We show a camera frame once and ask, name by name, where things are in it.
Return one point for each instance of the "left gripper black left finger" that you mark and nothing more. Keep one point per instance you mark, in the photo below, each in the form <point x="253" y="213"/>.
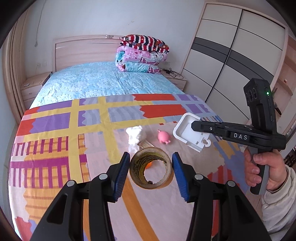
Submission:
<point x="117" y="174"/>

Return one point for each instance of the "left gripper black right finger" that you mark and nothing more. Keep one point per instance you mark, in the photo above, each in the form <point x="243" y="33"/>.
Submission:
<point x="184" y="174"/>

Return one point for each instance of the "orange tape roll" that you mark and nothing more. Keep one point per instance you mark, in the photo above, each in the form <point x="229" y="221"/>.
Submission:
<point x="158" y="176"/>

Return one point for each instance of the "white plastic box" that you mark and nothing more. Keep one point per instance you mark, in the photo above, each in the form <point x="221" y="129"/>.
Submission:
<point x="193" y="139"/>

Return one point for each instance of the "right forearm cream sleeve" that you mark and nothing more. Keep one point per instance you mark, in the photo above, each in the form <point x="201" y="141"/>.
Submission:
<point x="278" y="207"/>

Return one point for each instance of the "person's right hand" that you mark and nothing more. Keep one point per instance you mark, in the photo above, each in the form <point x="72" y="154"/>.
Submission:
<point x="277" y="169"/>

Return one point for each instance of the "small orange cap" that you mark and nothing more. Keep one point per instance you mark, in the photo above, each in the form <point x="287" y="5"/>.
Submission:
<point x="149" y="165"/>

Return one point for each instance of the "small beige ruler strip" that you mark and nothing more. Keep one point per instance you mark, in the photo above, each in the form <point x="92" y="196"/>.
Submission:
<point x="145" y="144"/>

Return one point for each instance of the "pink pig toy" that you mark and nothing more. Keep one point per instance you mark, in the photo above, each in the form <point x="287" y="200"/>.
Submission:
<point x="164" y="137"/>

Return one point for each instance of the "crumpled white tissue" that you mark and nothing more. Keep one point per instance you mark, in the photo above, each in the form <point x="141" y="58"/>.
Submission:
<point x="136" y="134"/>

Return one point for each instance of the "colourful patchwork bed cover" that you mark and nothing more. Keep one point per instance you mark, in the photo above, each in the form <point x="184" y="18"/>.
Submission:
<point x="79" y="139"/>

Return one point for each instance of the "right wooden nightstand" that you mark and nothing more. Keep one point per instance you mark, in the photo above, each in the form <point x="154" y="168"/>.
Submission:
<point x="178" y="80"/>

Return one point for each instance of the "wooden nightstand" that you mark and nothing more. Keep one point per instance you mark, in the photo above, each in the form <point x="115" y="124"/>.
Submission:
<point x="32" y="86"/>
<point x="178" y="80"/>

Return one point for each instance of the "blue patterned bed sheet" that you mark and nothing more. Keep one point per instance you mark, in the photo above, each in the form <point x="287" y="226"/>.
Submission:
<point x="99" y="79"/>

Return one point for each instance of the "white and grey wardrobe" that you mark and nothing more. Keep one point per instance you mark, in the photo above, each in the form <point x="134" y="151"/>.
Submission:
<point x="232" y="45"/>

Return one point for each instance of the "left wooden nightstand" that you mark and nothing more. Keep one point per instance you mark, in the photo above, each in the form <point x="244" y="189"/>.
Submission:
<point x="32" y="86"/>

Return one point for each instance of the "folded colourful quilts stack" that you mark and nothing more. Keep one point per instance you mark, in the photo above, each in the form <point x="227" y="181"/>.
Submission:
<point x="141" y="53"/>

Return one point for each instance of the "wooden headboard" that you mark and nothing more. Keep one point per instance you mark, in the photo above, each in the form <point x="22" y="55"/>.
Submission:
<point x="77" y="50"/>

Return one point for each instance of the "beige curtain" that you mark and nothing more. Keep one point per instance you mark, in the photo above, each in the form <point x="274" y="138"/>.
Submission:
<point x="14" y="65"/>

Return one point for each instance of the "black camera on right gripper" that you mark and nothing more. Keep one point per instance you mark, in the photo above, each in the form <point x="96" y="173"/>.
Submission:
<point x="260" y="102"/>

